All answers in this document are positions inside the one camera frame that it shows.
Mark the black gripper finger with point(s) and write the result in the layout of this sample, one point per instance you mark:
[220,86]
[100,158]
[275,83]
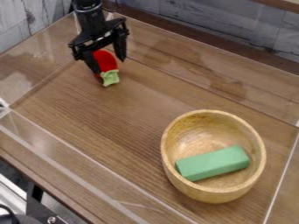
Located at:
[91,62]
[120,45]

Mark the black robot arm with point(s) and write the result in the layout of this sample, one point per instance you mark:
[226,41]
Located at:
[88,9]

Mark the wooden bowl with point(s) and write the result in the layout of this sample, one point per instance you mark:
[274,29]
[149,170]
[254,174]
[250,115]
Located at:
[203,131]

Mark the clear acrylic enclosure walls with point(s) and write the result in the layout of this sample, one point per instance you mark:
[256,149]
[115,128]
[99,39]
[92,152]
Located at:
[85,140]

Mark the green rectangular block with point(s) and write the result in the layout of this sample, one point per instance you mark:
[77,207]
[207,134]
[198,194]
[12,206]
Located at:
[212,163]

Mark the red plush fruit green stem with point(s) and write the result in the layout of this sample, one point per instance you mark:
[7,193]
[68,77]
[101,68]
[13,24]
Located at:
[107,65]

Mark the black metal table frame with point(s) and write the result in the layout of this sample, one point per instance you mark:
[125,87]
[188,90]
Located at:
[36,209]

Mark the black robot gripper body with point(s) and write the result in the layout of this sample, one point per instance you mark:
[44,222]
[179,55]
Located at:
[96,35]

